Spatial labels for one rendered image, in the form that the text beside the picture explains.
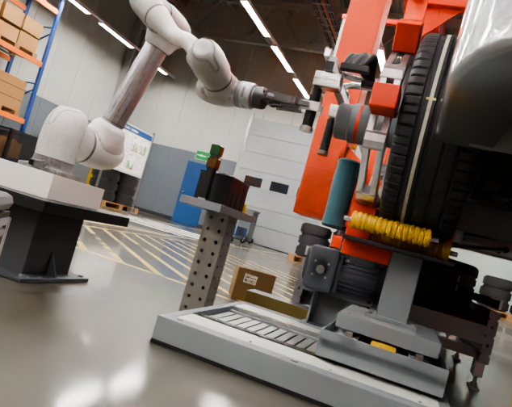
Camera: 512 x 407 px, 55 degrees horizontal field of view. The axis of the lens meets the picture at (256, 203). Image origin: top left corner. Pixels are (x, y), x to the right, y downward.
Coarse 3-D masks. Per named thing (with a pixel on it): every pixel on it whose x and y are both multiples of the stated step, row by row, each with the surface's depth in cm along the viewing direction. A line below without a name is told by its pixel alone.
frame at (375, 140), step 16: (384, 64) 149; (400, 64) 149; (384, 80) 147; (400, 80) 146; (368, 128) 146; (384, 128) 145; (368, 144) 147; (384, 144) 146; (368, 160) 154; (368, 192) 158
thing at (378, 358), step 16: (320, 336) 145; (336, 336) 143; (352, 336) 144; (320, 352) 144; (336, 352) 143; (352, 352) 142; (368, 352) 140; (384, 352) 139; (400, 352) 155; (368, 368) 140; (384, 368) 138; (400, 368) 137; (416, 368) 136; (432, 368) 135; (416, 384) 136; (432, 384) 134
